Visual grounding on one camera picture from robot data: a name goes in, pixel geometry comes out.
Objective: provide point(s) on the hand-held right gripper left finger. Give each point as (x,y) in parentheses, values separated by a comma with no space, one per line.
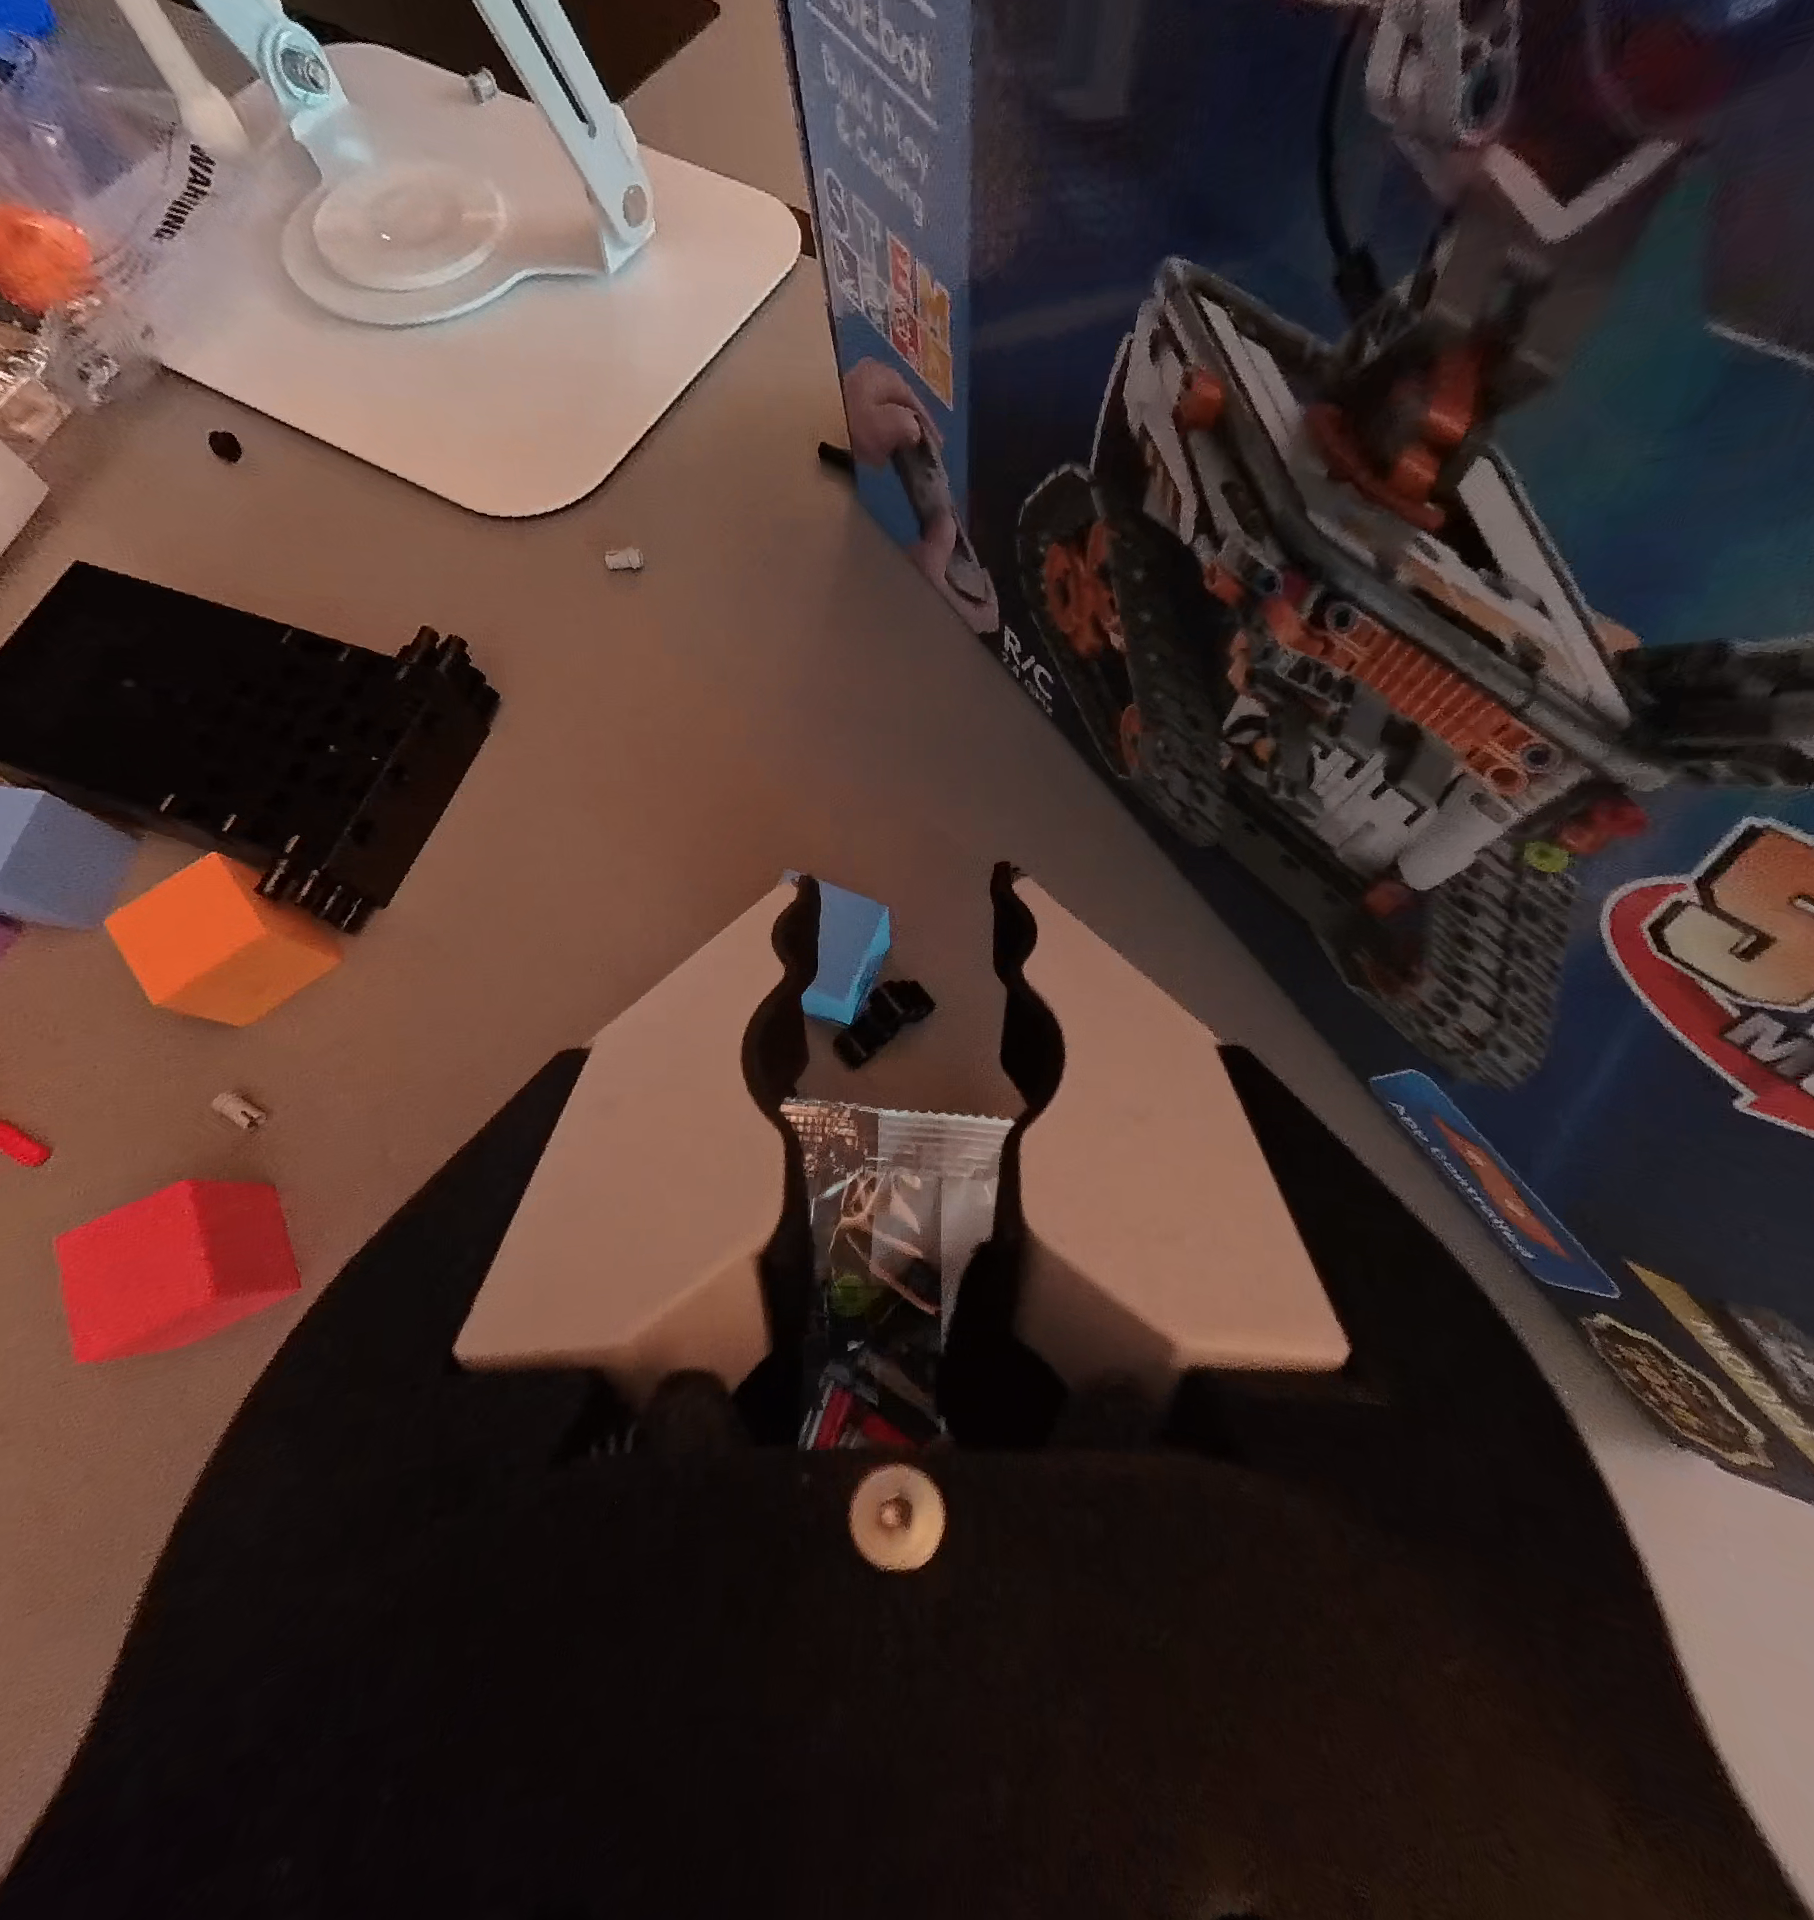
(626,1201)

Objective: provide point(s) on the white book stand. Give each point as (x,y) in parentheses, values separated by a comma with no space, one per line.
(487,271)

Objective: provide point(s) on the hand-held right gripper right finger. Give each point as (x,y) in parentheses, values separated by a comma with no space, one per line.
(1185,1201)

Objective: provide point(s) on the silver plastic parts bag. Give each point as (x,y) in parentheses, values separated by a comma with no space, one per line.
(893,1231)

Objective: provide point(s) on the orange foam cube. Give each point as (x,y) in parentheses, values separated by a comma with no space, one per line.
(217,939)

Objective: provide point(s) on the blue robot kit box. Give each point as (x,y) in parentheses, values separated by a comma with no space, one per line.
(1388,598)

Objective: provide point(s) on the red foam cube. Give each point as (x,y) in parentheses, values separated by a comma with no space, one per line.
(172,1261)

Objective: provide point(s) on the light blue foam cube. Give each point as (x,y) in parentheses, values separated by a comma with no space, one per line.
(20,857)

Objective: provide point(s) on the grey short pin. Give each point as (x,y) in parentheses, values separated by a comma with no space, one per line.
(240,1108)

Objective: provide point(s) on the black double connector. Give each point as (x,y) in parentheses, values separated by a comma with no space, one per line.
(883,1019)

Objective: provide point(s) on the grey desk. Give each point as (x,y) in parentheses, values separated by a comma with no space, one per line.
(698,719)

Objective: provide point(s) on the white label wheels bag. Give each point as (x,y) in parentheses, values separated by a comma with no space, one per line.
(34,207)

